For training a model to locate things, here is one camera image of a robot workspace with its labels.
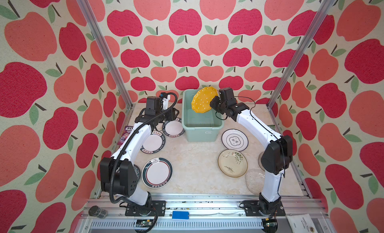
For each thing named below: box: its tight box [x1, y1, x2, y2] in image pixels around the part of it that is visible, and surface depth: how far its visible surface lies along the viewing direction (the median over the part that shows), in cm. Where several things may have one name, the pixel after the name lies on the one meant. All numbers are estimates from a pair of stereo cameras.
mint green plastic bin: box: [181, 89, 225, 142], surface depth 100 cm
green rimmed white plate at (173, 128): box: [162, 117, 186, 138], surface depth 108 cm
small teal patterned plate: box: [133, 164, 142, 181], surface depth 88 cm
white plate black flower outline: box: [221, 129, 249, 152], surface depth 101 cm
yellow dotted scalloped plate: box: [191, 86, 218, 114], surface depth 98 cm
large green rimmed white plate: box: [141, 157, 174, 189], surface depth 87 cm
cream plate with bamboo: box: [218, 149, 248, 178], surface depth 92 cm
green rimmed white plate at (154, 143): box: [140, 131, 166, 154], surface depth 100 cm
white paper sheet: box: [286, 213, 319, 233], surface depth 70 cm
